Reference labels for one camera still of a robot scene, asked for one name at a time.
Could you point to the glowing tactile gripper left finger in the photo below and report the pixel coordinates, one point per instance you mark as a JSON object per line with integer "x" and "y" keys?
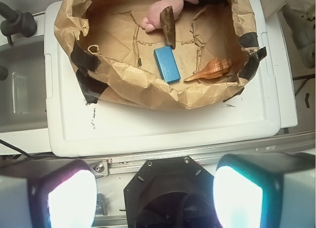
{"x": 47, "y": 193}

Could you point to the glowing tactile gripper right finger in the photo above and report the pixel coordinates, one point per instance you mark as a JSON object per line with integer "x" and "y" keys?
{"x": 266, "y": 190}

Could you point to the orange striped conch shell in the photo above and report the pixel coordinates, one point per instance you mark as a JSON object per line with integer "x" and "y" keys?
{"x": 214, "y": 68}

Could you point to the white plastic bin lid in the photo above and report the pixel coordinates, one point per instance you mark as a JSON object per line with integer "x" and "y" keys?
{"x": 77, "y": 128}

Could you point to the grey sink basin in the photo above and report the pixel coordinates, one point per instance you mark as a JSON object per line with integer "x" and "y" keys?
{"x": 22, "y": 85}

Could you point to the crumpled brown paper liner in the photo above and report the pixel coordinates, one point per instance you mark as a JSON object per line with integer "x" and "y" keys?
{"x": 113, "y": 57}

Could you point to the blue rectangular block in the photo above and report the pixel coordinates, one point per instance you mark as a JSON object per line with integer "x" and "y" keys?
{"x": 166, "y": 64}

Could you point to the dark grey faucet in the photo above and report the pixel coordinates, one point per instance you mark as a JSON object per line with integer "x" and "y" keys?
{"x": 16, "y": 22}

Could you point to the grey cloth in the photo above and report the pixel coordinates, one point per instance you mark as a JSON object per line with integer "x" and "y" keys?
{"x": 303, "y": 34}

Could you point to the dark brown bark piece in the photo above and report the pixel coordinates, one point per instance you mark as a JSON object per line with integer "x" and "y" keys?
{"x": 167, "y": 22}

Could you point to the pink plush bunny toy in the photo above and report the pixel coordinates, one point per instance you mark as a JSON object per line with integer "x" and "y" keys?
{"x": 153, "y": 18}

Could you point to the black octagonal mount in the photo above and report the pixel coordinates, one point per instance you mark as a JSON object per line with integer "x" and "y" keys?
{"x": 171, "y": 193}

